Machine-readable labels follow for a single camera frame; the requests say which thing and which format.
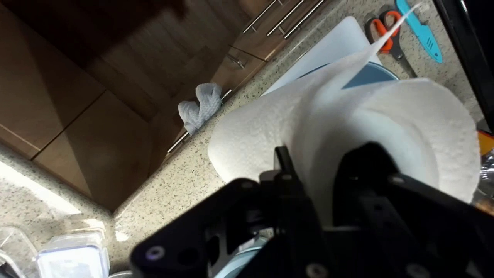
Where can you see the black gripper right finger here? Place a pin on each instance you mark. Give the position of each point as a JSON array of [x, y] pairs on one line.
[[367, 189]]

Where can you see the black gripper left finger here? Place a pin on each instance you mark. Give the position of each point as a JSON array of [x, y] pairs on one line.
[[290, 194]]

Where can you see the white kitchen paper roll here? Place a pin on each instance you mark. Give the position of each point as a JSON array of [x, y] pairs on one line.
[[401, 123]]

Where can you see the dark blue bowl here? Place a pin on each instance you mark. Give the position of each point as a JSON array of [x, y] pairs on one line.
[[372, 75]]

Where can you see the grey dish towel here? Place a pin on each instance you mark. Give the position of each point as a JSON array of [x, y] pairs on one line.
[[201, 105]]

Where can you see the white cutting board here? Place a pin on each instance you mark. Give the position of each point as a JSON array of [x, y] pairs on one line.
[[334, 43]]

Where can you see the teal knife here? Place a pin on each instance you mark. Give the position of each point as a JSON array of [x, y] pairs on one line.
[[425, 35]]

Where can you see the black stove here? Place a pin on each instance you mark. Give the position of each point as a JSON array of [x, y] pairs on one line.
[[472, 50]]

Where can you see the clear lidded plastic container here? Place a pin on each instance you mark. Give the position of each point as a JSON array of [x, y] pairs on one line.
[[71, 259]]

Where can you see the clear glass container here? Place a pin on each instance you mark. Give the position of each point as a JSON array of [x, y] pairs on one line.
[[16, 251]]

